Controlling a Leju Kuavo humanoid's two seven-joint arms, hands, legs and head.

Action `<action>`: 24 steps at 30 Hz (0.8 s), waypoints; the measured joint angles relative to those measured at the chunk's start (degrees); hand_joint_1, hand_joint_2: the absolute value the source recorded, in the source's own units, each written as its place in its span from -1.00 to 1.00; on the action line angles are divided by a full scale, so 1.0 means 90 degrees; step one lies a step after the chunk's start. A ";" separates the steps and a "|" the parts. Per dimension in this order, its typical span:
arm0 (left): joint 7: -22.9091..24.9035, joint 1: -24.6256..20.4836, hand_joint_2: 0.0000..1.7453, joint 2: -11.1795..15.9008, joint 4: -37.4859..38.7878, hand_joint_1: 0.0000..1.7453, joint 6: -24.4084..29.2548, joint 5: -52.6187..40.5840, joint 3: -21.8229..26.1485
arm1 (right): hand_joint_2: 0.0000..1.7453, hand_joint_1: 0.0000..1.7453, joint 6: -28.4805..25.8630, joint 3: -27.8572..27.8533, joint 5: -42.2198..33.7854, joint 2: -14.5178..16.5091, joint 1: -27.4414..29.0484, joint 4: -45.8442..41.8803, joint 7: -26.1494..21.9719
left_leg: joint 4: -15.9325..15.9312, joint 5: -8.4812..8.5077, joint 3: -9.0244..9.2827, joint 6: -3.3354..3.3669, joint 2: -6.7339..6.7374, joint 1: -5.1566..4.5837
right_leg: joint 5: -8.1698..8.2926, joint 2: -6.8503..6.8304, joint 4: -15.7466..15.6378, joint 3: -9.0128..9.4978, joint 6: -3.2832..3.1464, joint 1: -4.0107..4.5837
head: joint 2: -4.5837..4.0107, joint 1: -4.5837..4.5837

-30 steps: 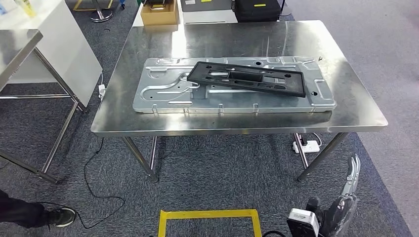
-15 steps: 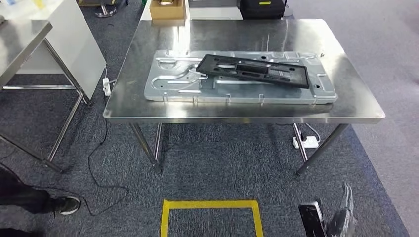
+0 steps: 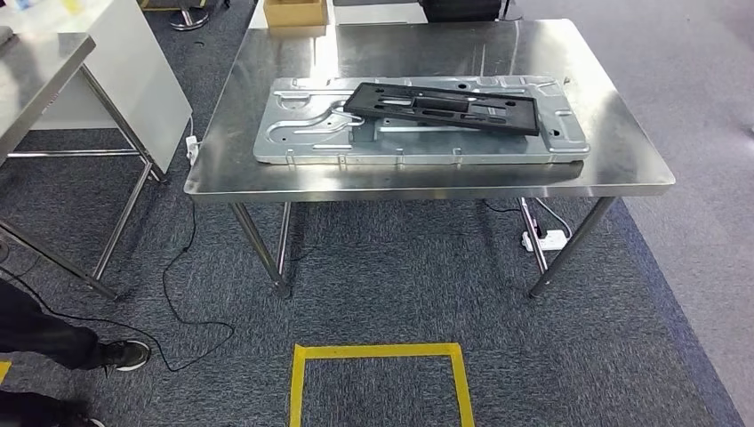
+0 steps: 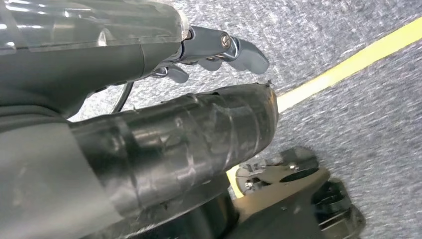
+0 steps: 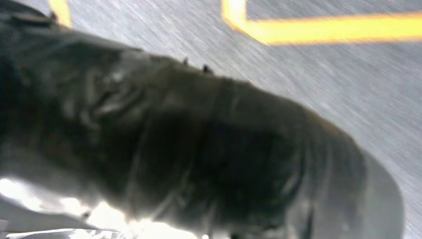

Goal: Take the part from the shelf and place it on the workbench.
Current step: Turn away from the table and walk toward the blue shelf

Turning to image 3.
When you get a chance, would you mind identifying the person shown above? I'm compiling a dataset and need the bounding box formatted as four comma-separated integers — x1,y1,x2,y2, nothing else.
0,279,151,427

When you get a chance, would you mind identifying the black plastic panel part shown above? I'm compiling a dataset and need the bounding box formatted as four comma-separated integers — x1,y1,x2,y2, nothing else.
342,81,541,137

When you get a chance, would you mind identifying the steel side table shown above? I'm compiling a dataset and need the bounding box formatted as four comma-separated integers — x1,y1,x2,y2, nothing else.
0,32,166,302

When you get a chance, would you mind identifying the grey box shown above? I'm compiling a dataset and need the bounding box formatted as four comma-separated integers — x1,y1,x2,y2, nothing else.
333,0,429,26

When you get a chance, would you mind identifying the stamped metal plate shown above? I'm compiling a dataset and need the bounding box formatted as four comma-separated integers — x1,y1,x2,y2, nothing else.
253,75,591,169

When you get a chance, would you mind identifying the white power cord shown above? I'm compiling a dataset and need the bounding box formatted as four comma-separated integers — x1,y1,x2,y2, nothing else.
533,197,574,240

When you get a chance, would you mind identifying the steel workbench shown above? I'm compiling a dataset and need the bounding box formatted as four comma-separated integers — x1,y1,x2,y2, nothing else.
183,19,677,301

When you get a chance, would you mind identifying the cardboard box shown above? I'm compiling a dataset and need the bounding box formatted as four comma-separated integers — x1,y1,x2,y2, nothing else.
263,0,329,28

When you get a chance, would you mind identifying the chrome chair base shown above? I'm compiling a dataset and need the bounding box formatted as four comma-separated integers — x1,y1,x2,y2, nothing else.
169,0,210,30

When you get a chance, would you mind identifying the black case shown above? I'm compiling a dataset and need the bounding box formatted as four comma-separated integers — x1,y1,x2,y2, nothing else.
419,0,501,23

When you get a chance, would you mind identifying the black floor cable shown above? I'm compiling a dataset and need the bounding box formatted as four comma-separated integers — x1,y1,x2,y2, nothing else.
0,200,236,374

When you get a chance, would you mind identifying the white board panel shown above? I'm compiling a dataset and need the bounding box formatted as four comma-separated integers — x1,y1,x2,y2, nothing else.
0,0,194,175

